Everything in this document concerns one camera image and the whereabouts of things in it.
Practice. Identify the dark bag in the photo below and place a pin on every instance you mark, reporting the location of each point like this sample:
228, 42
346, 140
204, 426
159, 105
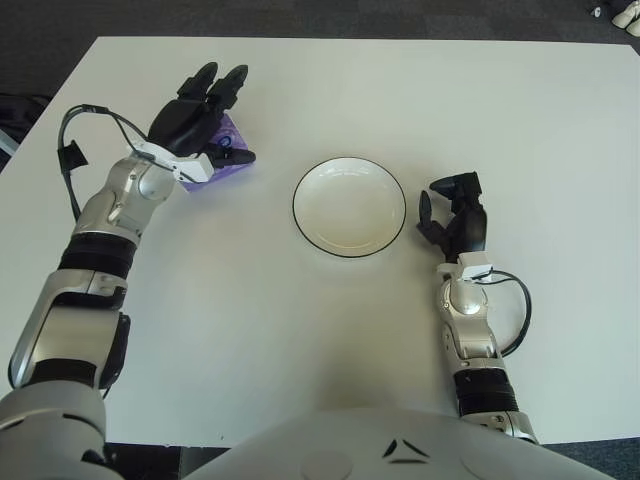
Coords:
25, 112

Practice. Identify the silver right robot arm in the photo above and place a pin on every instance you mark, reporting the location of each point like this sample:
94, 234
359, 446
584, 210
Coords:
465, 305

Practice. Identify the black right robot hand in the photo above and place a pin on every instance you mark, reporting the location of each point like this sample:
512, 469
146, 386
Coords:
472, 225

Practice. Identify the white robot foot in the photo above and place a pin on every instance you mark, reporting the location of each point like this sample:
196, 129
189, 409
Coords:
635, 27
622, 19

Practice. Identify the white plate with black rim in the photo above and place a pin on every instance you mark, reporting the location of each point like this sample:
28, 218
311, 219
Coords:
350, 215

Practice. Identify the purple tissue paper pack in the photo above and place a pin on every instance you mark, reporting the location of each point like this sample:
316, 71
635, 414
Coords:
232, 132

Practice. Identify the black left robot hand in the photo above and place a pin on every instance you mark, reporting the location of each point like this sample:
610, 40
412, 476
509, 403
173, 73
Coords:
182, 125

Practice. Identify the black table leg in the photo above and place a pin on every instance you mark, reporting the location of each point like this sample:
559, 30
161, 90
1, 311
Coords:
197, 462

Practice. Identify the grey flat panel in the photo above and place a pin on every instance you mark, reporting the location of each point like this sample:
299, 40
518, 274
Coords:
7, 142

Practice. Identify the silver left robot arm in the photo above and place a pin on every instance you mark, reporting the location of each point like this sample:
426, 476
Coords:
135, 190

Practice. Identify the grey robot torso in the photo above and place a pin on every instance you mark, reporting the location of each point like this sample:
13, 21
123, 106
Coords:
350, 445

